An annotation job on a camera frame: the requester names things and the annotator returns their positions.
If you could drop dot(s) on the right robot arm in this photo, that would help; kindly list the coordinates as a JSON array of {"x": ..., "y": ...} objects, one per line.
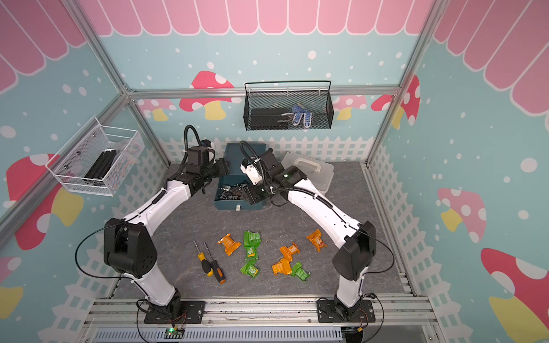
[{"x": 356, "y": 242}]

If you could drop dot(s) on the white wire wall basket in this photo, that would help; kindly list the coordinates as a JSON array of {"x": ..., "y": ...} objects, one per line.
[{"x": 72, "y": 162}]

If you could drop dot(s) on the white slotted cable duct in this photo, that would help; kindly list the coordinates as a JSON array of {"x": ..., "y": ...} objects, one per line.
[{"x": 224, "y": 334}]

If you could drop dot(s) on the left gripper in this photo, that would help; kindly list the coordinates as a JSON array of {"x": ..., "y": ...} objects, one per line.
[{"x": 222, "y": 167}]

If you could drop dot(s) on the black box in white basket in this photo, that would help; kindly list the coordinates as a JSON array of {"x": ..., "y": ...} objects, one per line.
[{"x": 100, "y": 168}]

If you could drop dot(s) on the black wire wall basket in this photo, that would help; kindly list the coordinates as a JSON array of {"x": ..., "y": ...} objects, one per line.
[{"x": 314, "y": 95}]

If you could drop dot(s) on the small green circuit board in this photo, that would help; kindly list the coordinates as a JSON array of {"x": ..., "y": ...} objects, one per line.
[{"x": 174, "y": 333}]

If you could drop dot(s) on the orange cookie packet lower centre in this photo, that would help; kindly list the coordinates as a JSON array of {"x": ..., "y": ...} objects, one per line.
[{"x": 282, "y": 267}]

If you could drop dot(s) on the orange cookie packet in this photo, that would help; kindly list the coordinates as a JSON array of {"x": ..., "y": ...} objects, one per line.
[
  {"x": 289, "y": 251},
  {"x": 229, "y": 244},
  {"x": 316, "y": 238},
  {"x": 282, "y": 267}
]

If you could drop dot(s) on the green cookie packet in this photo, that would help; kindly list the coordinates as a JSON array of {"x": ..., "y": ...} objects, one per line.
[
  {"x": 251, "y": 253},
  {"x": 299, "y": 272},
  {"x": 252, "y": 239},
  {"x": 250, "y": 269}
]

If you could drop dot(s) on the orange cookie packet right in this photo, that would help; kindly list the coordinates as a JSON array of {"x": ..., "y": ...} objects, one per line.
[{"x": 316, "y": 238}]

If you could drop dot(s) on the orange cookie packet far left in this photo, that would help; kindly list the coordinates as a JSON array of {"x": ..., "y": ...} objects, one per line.
[{"x": 229, "y": 244}]

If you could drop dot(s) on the blue white item in basket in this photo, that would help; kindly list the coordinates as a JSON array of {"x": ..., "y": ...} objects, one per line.
[{"x": 299, "y": 116}]

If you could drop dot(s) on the orange handled screwdriver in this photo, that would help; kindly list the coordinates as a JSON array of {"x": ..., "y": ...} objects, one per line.
[{"x": 218, "y": 273}]

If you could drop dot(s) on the teal three-drawer cabinet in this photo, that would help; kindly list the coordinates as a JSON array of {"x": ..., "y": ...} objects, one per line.
[{"x": 235, "y": 157}]

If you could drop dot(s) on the white plastic lidded box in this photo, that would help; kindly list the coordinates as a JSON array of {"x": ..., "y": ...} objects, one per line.
[{"x": 320, "y": 173}]

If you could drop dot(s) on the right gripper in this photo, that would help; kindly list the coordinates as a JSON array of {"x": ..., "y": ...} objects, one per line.
[{"x": 249, "y": 194}]

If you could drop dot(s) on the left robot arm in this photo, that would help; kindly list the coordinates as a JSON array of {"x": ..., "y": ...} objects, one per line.
[{"x": 128, "y": 245}]

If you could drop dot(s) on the yellow handled screwdriver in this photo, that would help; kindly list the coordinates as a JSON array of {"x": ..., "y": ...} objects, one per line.
[{"x": 205, "y": 263}]

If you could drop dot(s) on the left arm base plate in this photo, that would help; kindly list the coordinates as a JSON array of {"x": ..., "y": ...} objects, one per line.
[{"x": 188, "y": 312}]

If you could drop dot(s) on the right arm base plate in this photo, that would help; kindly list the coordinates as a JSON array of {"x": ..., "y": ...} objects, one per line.
[{"x": 334, "y": 311}]

